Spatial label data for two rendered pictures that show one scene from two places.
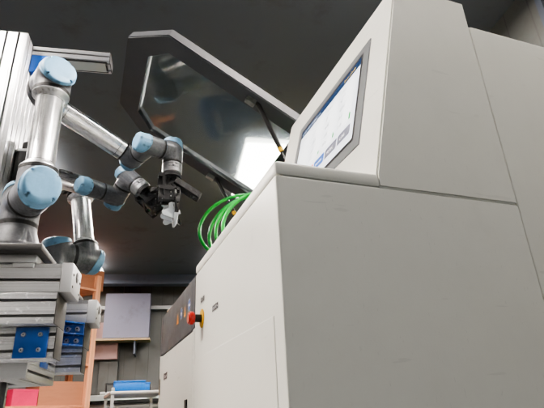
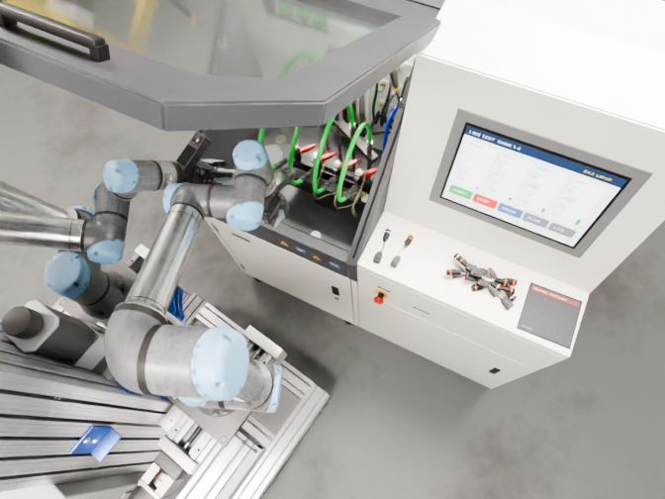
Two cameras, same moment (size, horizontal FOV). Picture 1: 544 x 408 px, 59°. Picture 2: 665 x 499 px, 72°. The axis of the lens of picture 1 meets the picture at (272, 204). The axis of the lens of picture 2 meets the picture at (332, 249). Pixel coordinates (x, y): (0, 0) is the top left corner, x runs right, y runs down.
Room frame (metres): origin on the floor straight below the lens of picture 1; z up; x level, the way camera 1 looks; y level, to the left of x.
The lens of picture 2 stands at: (1.03, 0.60, 2.39)
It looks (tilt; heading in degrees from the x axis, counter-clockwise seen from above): 67 degrees down; 327
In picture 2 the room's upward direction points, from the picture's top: 10 degrees counter-clockwise
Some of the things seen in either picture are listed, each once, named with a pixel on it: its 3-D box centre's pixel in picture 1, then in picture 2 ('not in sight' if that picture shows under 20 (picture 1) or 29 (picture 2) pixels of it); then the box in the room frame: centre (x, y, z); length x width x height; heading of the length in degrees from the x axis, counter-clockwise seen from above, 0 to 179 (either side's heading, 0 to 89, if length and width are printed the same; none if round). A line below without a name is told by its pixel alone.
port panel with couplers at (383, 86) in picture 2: not in sight; (393, 90); (1.73, -0.20, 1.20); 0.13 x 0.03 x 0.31; 21
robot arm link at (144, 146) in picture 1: (146, 146); (239, 202); (1.57, 0.46, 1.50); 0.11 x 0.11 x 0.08; 43
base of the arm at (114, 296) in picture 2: not in sight; (97, 290); (1.89, 0.91, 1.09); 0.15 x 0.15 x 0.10
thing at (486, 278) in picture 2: not in sight; (483, 279); (1.12, 0.00, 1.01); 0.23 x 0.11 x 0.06; 21
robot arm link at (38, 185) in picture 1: (44, 132); (231, 376); (1.31, 0.72, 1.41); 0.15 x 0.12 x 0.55; 43
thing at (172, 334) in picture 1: (180, 322); (273, 232); (1.77, 0.35, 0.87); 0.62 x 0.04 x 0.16; 21
